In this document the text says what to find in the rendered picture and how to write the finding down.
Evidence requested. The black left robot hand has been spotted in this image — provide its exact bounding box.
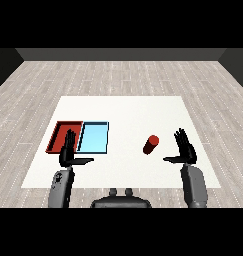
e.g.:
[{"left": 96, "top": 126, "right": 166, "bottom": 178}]
[{"left": 58, "top": 128, "right": 95, "bottom": 168}]

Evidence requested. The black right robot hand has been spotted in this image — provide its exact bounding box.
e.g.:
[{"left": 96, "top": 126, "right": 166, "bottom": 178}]
[{"left": 163, "top": 127, "right": 198, "bottom": 165}]

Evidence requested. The red shallow open box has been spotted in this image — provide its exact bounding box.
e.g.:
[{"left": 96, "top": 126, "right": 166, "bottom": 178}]
[{"left": 45, "top": 120, "right": 85, "bottom": 154}]

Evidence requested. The light blue shallow open box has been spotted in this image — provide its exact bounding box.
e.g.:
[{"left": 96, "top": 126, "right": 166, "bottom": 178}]
[{"left": 75, "top": 121, "right": 110, "bottom": 155}]

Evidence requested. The small red can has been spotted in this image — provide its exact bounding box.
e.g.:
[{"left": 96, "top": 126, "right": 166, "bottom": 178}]
[{"left": 142, "top": 134, "right": 160, "bottom": 156}]

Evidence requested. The dark grey robot body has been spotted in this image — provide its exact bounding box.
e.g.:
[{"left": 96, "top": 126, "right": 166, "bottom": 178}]
[{"left": 90, "top": 188, "right": 153, "bottom": 209}]

